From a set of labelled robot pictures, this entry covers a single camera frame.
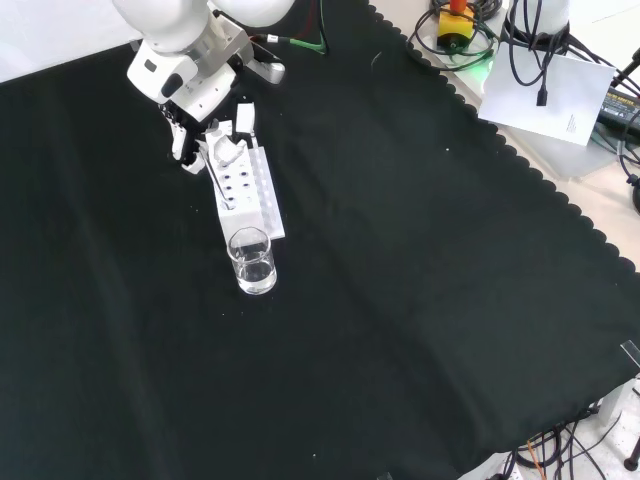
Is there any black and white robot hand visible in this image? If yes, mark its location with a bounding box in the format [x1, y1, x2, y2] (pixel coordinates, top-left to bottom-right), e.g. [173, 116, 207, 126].
[126, 42, 259, 175]

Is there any clear glass rod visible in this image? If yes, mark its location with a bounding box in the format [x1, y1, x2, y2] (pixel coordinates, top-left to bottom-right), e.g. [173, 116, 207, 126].
[201, 152, 237, 207]

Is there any white test tube rack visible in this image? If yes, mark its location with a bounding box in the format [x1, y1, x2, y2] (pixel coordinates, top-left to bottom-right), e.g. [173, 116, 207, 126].
[202, 143, 287, 240]

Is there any glass beaker with water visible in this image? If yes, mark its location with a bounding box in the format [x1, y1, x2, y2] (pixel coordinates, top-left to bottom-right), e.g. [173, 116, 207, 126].
[226, 227, 278, 297]

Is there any black bench cloth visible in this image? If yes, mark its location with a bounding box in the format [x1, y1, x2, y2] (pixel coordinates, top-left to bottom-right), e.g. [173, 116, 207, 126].
[0, 0, 640, 480]

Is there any yellow stop button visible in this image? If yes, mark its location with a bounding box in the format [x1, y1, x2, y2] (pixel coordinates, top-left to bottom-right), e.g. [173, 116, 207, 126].
[436, 0, 475, 54]

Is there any white paper sheet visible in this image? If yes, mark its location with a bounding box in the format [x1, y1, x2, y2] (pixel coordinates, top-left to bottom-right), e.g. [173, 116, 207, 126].
[477, 48, 617, 147]

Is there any black power adapter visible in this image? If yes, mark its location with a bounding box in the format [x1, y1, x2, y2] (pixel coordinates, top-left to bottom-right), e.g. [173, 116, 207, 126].
[596, 85, 640, 142]

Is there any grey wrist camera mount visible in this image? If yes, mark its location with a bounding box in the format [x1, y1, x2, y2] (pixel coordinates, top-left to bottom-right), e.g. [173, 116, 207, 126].
[191, 10, 288, 85]

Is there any green cable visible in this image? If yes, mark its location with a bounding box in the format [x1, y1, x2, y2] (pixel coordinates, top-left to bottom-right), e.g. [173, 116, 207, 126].
[259, 0, 332, 57]

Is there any red cable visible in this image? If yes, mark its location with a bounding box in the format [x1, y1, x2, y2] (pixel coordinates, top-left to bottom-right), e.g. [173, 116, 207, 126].
[287, 0, 322, 45]

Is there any black cable with plug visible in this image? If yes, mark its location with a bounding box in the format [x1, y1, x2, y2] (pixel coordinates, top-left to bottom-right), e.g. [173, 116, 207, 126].
[508, 0, 572, 108]

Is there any black floor cable tangle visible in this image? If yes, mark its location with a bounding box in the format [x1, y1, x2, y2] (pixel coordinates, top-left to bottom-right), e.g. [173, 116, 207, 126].
[513, 405, 640, 480]

